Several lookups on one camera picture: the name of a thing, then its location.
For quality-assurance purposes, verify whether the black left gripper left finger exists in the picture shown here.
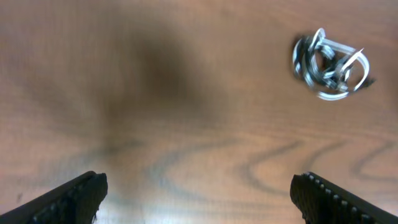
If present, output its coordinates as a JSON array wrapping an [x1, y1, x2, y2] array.
[[1, 171, 108, 224]]

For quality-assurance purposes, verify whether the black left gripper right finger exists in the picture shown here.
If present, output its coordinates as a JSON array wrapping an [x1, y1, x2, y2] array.
[[290, 172, 397, 224]]

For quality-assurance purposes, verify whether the white cable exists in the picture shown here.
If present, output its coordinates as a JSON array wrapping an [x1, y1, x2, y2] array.
[[292, 27, 371, 101]]

